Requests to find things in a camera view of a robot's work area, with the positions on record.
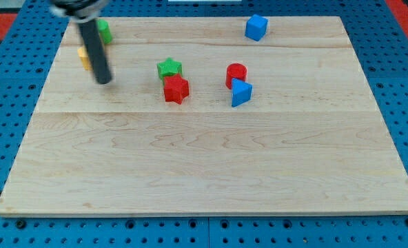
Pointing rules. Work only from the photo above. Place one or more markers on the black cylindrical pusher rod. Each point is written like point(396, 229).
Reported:
point(95, 50)

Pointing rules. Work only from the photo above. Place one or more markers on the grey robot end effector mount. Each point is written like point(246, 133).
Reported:
point(78, 9)

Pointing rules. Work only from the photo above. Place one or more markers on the green cylinder block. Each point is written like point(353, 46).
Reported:
point(104, 31)

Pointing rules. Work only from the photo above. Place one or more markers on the green star block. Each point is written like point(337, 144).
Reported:
point(169, 67)

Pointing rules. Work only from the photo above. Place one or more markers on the red star block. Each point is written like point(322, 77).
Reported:
point(176, 88)

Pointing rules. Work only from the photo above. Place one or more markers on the yellow block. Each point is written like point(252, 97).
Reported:
point(83, 55)

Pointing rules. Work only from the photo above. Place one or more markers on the wooden board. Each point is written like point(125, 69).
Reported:
point(311, 141)

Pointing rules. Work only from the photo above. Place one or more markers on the red cylinder block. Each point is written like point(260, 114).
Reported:
point(235, 71)

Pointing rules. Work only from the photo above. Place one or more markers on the blue triangle block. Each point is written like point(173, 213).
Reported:
point(241, 92)

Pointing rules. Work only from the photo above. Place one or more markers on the blue cube block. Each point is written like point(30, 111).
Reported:
point(256, 27)

